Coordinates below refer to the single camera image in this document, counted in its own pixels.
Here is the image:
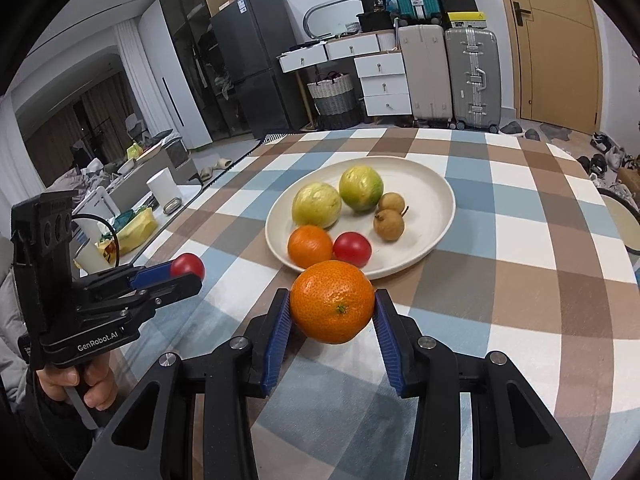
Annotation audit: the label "red cherry tomato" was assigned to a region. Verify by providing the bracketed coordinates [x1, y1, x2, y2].
[333, 232, 372, 268]
[169, 252, 205, 281]

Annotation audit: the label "orange mandarin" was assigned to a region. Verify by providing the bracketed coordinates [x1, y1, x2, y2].
[288, 226, 333, 269]
[290, 260, 375, 344]

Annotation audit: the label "brown longan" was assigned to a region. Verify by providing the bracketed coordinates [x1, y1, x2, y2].
[378, 192, 406, 214]
[373, 207, 409, 242]

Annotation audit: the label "large yellow-green guava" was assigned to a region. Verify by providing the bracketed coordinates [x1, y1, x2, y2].
[338, 165, 384, 212]

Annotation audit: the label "left hand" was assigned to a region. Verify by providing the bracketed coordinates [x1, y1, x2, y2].
[37, 353, 118, 411]

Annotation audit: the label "yellow snack bag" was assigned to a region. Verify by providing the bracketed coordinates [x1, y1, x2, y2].
[96, 207, 158, 264]

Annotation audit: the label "white cylindrical cup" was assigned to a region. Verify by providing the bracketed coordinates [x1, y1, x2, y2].
[146, 167, 182, 208]

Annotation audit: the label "checkered tablecloth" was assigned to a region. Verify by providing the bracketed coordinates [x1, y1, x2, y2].
[114, 127, 640, 480]

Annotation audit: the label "orange mandarin in plate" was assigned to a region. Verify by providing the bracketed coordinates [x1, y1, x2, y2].
[288, 226, 333, 269]

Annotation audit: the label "cream round plate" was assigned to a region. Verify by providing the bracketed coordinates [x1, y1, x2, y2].
[265, 156, 456, 281]

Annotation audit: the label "woven laundry basket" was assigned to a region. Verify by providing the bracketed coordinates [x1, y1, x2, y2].
[307, 72, 360, 130]

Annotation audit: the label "black refrigerator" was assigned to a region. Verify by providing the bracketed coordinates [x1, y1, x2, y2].
[210, 0, 308, 139]

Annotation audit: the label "white drawer cabinet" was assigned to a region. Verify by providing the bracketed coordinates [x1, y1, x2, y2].
[354, 51, 412, 117]

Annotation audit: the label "silver suitcase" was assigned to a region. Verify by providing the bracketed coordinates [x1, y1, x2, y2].
[445, 28, 501, 133]

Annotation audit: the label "beige suitcase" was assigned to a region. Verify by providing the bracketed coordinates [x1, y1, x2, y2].
[398, 25, 454, 124]

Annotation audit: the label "white desk drawers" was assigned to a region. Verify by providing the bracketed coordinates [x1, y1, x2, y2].
[278, 30, 396, 73]

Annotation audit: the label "wooden door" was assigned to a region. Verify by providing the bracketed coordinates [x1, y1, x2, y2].
[503, 0, 602, 133]

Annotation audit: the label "black cable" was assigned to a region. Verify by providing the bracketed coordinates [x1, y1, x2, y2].
[71, 212, 122, 266]

